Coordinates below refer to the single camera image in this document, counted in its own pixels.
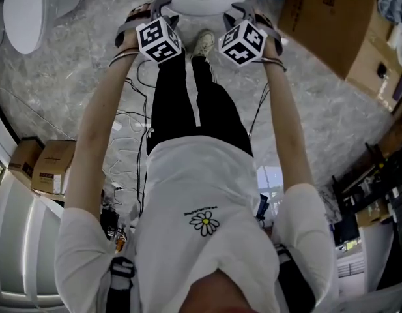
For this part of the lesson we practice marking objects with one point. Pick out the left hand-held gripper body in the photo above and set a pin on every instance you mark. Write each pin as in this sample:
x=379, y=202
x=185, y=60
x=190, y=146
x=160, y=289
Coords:
x=158, y=41

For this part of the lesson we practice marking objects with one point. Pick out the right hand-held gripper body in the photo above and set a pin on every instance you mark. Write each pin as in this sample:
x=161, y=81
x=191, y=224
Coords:
x=241, y=44

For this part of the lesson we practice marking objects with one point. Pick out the person's left forearm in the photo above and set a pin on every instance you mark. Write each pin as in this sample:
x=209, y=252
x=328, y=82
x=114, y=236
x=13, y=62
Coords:
x=99, y=126

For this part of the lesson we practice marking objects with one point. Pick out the person's right forearm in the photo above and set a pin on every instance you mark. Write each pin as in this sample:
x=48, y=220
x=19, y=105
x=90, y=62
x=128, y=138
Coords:
x=285, y=126

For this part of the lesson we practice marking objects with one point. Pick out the white square-tank toilet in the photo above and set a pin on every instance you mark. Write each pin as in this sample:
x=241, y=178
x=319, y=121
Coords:
x=24, y=18

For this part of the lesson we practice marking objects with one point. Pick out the person's right hand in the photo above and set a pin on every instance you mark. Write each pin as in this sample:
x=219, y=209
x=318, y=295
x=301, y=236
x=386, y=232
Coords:
x=264, y=21

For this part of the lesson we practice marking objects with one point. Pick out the person's left hand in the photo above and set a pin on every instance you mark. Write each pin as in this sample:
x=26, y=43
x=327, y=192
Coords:
x=138, y=13

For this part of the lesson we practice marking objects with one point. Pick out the black trousers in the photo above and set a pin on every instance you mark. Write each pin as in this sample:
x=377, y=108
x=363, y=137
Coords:
x=174, y=109

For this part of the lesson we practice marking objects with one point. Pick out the large brown cardboard box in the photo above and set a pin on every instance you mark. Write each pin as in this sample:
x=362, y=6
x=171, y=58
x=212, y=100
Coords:
x=318, y=21

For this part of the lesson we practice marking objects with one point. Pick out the black computer mouse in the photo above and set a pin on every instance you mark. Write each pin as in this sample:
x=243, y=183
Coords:
x=382, y=71

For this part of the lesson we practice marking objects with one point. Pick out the white flower-print T-shirt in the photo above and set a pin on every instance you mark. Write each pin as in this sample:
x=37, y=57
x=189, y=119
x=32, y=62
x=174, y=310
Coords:
x=194, y=181

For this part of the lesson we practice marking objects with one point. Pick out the purple flat object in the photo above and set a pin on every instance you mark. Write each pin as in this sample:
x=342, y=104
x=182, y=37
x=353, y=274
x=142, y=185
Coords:
x=400, y=88

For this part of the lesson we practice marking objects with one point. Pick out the black shelf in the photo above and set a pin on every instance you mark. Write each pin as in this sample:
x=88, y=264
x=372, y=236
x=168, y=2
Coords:
x=373, y=187

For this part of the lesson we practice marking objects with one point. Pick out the white cabinet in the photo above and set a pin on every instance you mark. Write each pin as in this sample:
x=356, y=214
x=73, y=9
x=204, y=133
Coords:
x=15, y=240

